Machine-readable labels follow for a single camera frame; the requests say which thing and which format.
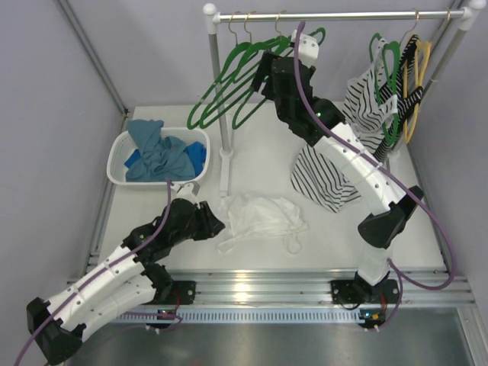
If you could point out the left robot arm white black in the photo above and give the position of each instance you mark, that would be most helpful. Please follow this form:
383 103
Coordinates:
130 276

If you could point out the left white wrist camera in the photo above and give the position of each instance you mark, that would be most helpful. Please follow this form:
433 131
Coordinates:
187 190

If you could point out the green hanger holding striped top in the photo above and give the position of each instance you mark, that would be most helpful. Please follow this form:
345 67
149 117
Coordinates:
385 57

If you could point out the white slotted cable duct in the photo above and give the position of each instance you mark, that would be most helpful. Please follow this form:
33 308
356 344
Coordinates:
201 315

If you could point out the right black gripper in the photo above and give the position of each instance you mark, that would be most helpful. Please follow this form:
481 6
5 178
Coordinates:
264 70

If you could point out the teal blue shirt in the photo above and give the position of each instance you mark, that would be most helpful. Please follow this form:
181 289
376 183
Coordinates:
147 134

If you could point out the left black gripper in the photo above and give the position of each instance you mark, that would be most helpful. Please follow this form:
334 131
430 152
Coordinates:
203 220

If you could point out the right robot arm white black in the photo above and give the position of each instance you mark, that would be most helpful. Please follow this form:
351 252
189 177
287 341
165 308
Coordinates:
377 230

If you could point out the bright blue garment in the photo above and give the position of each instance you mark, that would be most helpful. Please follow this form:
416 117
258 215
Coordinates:
196 154

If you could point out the white black striped tank top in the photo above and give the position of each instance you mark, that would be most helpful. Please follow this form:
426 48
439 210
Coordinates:
336 172

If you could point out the silver clothes rack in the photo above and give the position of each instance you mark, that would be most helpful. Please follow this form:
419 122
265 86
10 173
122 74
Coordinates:
466 14

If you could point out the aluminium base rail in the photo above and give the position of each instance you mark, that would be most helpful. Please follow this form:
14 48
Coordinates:
309 288

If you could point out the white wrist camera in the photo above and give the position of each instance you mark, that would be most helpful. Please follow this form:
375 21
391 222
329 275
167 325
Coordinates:
187 190
308 49

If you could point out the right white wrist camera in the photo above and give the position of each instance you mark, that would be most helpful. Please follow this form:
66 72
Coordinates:
308 49

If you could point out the black striped dark garment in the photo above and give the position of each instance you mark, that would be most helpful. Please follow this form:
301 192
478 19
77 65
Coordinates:
406 102

